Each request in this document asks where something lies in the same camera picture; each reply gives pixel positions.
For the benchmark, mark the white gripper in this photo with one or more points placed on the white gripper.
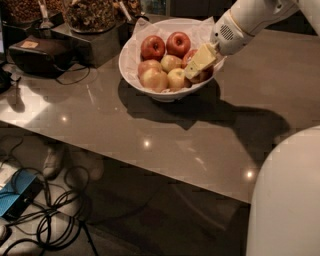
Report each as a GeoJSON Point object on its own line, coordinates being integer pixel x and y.
{"type": "Point", "coordinates": [231, 39]}

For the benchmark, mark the large red top apple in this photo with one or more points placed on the large red top apple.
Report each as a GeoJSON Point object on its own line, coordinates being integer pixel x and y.
{"type": "Point", "coordinates": [204, 75]}

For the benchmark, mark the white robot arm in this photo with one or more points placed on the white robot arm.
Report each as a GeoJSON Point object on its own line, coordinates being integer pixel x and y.
{"type": "Point", "coordinates": [285, 208]}

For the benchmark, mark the white bowl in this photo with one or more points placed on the white bowl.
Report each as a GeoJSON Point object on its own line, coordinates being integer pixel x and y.
{"type": "Point", "coordinates": [168, 96]}

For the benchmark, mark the red apple back right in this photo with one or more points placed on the red apple back right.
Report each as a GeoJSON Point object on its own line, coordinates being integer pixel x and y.
{"type": "Point", "coordinates": [178, 44]}

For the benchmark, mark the yellow apple centre hidden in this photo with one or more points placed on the yellow apple centre hidden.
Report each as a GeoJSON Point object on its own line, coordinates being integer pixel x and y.
{"type": "Point", "coordinates": [170, 62]}

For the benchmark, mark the yellow-green apple front centre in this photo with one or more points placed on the yellow-green apple front centre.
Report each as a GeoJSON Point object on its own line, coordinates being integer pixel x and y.
{"type": "Point", "coordinates": [177, 80]}

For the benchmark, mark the red apple back left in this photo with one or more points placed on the red apple back left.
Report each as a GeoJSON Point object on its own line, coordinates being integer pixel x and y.
{"type": "Point", "coordinates": [152, 47]}

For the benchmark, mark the yellow-red apple front left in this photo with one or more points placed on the yellow-red apple front left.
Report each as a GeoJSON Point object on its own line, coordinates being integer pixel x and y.
{"type": "Point", "coordinates": [155, 80]}

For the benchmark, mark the pink apple left middle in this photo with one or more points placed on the pink apple left middle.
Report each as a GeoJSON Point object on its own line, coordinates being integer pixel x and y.
{"type": "Point", "coordinates": [147, 64]}

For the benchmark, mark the white paper liner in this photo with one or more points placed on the white paper liner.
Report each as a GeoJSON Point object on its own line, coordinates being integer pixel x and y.
{"type": "Point", "coordinates": [130, 56]}

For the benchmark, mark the grey jar stand block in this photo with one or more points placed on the grey jar stand block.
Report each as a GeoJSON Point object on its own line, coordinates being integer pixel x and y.
{"type": "Point", "coordinates": [91, 49]}

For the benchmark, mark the glass jar of granola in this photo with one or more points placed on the glass jar of granola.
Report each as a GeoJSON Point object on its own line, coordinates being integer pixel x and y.
{"type": "Point", "coordinates": [89, 16]}

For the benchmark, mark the metal scoop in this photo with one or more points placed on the metal scoop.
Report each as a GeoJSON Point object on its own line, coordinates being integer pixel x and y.
{"type": "Point", "coordinates": [46, 23]}

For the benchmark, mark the black box device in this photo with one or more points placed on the black box device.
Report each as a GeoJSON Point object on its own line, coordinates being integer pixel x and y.
{"type": "Point", "coordinates": [42, 57]}

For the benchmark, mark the white shoe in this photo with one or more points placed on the white shoe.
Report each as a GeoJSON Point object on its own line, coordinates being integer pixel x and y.
{"type": "Point", "coordinates": [53, 163]}

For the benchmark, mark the glass jar of nuts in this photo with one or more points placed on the glass jar of nuts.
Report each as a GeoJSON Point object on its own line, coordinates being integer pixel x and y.
{"type": "Point", "coordinates": [20, 11]}

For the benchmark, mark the blue box on floor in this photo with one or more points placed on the blue box on floor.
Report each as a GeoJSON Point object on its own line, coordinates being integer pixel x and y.
{"type": "Point", "coordinates": [18, 193]}

